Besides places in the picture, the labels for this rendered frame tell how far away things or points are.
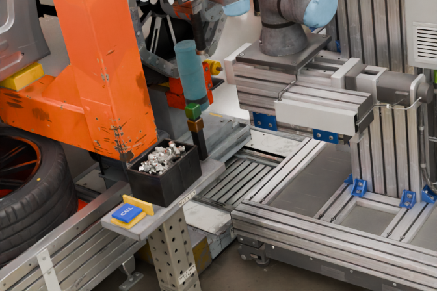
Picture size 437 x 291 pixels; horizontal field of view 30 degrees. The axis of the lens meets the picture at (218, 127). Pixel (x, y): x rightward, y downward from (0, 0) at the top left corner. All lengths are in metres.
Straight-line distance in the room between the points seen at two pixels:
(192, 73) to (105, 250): 0.69
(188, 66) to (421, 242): 1.00
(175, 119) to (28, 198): 0.84
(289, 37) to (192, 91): 0.57
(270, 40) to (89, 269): 0.99
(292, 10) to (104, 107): 0.68
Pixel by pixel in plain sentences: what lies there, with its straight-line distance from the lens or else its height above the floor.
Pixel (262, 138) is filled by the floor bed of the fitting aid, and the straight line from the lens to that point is 3.55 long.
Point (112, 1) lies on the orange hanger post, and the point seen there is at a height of 1.05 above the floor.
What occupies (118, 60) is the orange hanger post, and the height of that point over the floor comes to 0.87.
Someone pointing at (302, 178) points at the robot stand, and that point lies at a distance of 3.02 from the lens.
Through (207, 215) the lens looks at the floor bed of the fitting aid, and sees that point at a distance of 3.14.
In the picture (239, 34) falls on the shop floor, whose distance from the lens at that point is 4.78.
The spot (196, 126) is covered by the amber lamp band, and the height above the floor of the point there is 0.60.
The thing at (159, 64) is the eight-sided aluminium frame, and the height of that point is 0.67.
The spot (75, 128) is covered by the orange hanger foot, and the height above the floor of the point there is 0.60.
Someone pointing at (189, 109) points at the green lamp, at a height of 0.66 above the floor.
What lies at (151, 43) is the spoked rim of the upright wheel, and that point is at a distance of 3.06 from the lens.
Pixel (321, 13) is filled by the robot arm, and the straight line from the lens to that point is 2.37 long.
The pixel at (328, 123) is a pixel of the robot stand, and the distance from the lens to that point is 2.38.
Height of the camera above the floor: 1.89
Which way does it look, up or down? 29 degrees down
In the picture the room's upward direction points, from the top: 10 degrees counter-clockwise
